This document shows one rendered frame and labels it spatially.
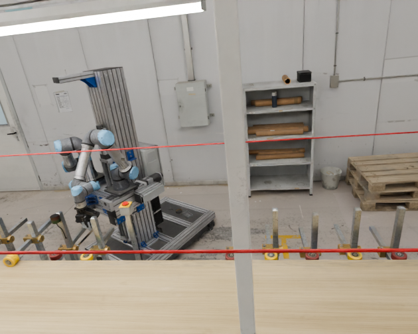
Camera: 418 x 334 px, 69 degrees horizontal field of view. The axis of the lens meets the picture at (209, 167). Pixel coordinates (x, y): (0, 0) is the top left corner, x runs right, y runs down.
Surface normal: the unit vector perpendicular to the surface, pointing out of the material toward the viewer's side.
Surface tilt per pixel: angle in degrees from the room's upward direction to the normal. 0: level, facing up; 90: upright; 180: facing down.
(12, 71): 90
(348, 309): 0
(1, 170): 90
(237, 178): 90
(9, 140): 90
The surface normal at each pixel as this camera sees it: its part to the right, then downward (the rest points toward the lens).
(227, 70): -0.11, 0.41
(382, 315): -0.10, -0.91
